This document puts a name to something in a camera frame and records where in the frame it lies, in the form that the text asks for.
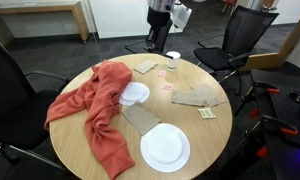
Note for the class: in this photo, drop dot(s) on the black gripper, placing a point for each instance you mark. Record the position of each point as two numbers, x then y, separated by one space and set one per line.
159 19

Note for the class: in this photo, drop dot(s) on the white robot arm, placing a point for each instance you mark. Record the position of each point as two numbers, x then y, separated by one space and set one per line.
160 4

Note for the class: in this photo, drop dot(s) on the white paper mug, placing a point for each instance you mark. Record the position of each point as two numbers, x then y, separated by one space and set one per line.
173 61

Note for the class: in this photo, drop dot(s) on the black solid-back office chair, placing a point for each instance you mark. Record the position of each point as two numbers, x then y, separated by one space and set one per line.
136 46

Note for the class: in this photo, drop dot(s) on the brown paper napkin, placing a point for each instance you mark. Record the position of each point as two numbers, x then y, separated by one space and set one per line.
140 118
145 66
186 98
212 95

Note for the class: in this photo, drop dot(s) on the pink sugar packet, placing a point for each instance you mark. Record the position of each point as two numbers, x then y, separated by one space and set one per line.
167 87
161 73

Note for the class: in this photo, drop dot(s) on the small white plate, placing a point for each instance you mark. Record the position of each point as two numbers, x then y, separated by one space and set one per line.
135 92

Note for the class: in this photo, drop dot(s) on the orange red cloth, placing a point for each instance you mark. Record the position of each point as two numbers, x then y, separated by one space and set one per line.
103 100

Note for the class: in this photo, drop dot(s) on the orange chair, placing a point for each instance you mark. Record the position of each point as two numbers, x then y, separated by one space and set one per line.
228 3

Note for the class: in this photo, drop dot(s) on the black mesh office chair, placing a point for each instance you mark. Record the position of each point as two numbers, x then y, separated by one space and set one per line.
243 30

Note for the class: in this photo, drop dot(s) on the yellow sugar packet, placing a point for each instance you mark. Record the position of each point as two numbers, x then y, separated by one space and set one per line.
206 113

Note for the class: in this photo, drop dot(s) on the large white plate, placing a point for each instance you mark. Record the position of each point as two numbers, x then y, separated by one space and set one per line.
165 148

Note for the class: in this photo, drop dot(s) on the light wooden bench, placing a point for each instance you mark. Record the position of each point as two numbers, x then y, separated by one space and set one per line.
40 6

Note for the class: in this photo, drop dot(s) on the black robot stand platform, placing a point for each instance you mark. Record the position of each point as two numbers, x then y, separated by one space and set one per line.
286 110

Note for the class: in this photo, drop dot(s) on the large black office chair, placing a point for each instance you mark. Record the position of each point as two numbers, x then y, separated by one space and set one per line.
10 100

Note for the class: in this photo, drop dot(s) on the wooden frame board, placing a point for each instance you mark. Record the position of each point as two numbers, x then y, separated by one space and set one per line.
290 43

